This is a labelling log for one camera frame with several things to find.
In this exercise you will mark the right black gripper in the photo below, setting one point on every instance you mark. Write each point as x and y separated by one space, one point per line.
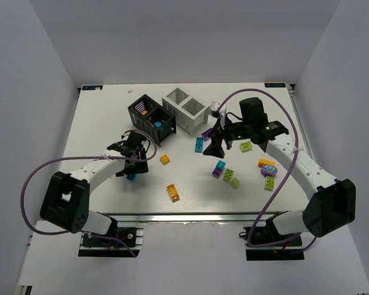
222 135

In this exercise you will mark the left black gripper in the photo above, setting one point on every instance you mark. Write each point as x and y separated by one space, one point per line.
134 165

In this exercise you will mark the small teal lego brick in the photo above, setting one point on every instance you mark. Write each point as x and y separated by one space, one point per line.
132 178

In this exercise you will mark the purple long lego brick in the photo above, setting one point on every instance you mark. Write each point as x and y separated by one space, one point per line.
206 134

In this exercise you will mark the teal square lego brick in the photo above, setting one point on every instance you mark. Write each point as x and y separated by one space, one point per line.
220 165

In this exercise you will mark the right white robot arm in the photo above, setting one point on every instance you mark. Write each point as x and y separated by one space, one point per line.
331 201

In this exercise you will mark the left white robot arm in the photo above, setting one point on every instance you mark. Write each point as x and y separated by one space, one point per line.
66 203

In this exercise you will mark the teal long lego brick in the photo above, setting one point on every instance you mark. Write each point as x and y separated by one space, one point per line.
199 145

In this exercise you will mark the small orange lego brick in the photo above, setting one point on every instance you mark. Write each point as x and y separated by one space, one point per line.
165 159

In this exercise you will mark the green lego brick upper right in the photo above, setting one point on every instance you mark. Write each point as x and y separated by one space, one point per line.
245 147

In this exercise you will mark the green lego brick centre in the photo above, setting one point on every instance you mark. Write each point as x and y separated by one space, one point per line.
228 175

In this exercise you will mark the white slotted container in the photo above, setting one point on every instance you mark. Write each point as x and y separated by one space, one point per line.
190 114

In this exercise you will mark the pale green lego brick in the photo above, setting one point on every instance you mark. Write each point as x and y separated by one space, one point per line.
235 183

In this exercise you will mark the long orange lego brick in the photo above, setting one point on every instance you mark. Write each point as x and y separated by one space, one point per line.
173 193

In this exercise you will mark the black slotted container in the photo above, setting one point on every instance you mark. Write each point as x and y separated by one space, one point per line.
156 113

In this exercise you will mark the orange lego brick right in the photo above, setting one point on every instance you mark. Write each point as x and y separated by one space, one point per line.
263 162

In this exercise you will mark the purple paw print piece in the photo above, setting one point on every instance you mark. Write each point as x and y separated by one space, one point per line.
268 170

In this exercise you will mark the green lego brick lower right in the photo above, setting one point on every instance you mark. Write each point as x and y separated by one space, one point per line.
269 183

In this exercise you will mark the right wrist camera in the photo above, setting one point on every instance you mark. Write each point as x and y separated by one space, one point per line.
219 112

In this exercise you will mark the aluminium rail front edge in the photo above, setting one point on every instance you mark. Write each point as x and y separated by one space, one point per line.
186 217

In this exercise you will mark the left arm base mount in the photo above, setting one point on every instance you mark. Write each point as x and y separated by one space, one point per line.
125 242

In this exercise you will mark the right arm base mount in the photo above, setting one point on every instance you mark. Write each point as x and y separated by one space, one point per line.
267 247

